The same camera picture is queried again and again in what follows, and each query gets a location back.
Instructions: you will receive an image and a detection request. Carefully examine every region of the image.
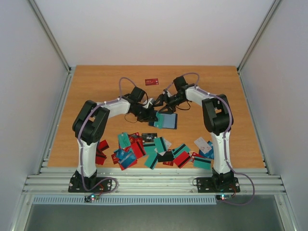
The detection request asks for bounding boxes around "teal VIP card bottom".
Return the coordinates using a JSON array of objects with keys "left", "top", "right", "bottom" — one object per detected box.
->
[{"left": 154, "top": 112, "right": 165, "bottom": 129}]

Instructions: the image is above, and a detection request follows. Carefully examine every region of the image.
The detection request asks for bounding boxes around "teal vip card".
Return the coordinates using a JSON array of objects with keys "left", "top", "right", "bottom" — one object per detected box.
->
[
  {"left": 154, "top": 112, "right": 165, "bottom": 129},
  {"left": 117, "top": 132, "right": 131, "bottom": 149}
]

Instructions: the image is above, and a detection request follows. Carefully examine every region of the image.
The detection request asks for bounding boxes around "blue leather card holder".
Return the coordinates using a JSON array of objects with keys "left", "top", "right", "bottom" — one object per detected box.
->
[{"left": 148, "top": 113, "right": 178, "bottom": 129}]

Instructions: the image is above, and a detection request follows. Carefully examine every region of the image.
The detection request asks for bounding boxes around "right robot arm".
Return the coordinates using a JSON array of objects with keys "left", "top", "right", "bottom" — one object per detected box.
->
[{"left": 153, "top": 76, "right": 234, "bottom": 191}]

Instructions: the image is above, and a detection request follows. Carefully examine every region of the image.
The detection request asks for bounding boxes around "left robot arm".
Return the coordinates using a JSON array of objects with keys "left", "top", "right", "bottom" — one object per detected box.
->
[{"left": 69, "top": 87, "right": 157, "bottom": 192}]

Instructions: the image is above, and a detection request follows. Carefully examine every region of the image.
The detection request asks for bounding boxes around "black VIP card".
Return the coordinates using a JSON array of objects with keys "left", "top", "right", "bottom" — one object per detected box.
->
[{"left": 141, "top": 133, "right": 157, "bottom": 142}]

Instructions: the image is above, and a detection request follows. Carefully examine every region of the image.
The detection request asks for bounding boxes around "lone red card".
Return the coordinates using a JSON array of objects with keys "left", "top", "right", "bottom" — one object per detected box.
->
[{"left": 145, "top": 78, "right": 159, "bottom": 86}]

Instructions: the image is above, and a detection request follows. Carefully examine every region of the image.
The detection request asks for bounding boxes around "teal striped card centre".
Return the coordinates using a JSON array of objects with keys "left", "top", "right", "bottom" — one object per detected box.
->
[{"left": 143, "top": 137, "right": 171, "bottom": 156}]

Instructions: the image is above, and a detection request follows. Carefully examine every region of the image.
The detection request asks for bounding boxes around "teal striped card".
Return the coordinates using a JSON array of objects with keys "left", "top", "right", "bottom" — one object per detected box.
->
[
  {"left": 193, "top": 156, "right": 211, "bottom": 170},
  {"left": 143, "top": 137, "right": 171, "bottom": 156},
  {"left": 144, "top": 154, "right": 159, "bottom": 169}
]

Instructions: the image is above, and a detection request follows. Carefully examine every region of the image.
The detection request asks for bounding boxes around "black card lower centre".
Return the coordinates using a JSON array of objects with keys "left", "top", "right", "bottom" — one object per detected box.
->
[{"left": 157, "top": 151, "right": 174, "bottom": 162}]

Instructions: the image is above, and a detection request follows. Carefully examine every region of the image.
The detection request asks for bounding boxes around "teal striped card lower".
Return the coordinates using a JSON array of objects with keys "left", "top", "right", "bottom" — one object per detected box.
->
[{"left": 144, "top": 154, "right": 159, "bottom": 169}]

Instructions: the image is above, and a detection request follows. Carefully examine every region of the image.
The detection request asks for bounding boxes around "white floral card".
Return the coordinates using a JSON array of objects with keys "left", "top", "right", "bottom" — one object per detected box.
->
[{"left": 194, "top": 137, "right": 212, "bottom": 154}]

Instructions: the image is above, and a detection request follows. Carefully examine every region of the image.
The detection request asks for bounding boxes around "blue card pile centre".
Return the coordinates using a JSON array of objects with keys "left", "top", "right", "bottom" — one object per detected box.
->
[{"left": 112, "top": 149, "right": 138, "bottom": 170}]

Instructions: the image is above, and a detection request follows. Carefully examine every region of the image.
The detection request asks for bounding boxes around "teal striped card right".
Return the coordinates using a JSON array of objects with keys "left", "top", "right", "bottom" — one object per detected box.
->
[{"left": 193, "top": 156, "right": 211, "bottom": 170}]

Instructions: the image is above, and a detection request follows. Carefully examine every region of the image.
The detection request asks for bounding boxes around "blue card right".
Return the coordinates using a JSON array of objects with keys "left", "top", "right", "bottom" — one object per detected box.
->
[{"left": 199, "top": 141, "right": 214, "bottom": 160}]

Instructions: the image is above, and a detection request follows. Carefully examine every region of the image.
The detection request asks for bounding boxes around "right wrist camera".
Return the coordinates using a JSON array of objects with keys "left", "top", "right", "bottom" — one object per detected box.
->
[{"left": 163, "top": 89, "right": 169, "bottom": 97}]

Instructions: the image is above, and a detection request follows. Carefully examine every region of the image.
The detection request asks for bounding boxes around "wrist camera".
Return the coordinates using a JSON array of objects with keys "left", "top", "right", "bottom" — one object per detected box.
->
[
  {"left": 142, "top": 98, "right": 155, "bottom": 108},
  {"left": 163, "top": 89, "right": 169, "bottom": 97}
]

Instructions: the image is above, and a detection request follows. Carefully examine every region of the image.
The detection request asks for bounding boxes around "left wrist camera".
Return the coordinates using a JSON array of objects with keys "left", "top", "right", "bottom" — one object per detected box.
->
[{"left": 142, "top": 98, "right": 155, "bottom": 108}]

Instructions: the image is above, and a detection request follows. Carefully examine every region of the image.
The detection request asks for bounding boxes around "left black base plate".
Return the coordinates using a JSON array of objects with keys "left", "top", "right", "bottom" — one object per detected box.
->
[{"left": 68, "top": 171, "right": 113, "bottom": 193}]

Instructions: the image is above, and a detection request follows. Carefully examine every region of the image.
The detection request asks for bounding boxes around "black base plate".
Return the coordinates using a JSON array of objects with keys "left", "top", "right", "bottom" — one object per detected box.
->
[
  {"left": 196, "top": 177, "right": 241, "bottom": 193},
  {"left": 68, "top": 171, "right": 113, "bottom": 193}
]

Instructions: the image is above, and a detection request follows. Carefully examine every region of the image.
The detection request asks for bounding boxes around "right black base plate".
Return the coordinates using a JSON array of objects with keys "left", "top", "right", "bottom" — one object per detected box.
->
[{"left": 196, "top": 177, "right": 241, "bottom": 193}]

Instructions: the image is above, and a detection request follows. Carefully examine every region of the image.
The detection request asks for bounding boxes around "grey slotted cable duct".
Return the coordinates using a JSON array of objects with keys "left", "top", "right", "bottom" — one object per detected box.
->
[{"left": 32, "top": 195, "right": 217, "bottom": 205}]

